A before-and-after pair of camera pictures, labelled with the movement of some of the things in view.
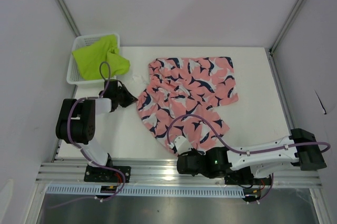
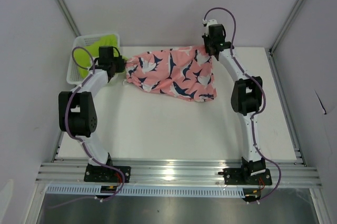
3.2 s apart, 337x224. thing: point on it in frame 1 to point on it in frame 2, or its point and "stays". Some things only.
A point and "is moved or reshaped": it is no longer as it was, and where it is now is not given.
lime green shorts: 90,58 stays
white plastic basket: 74,74 stays
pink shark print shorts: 178,86 is moved or reshaped
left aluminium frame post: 61,3 stays
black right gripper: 188,153 to 205,39
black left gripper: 130,99 to 121,63
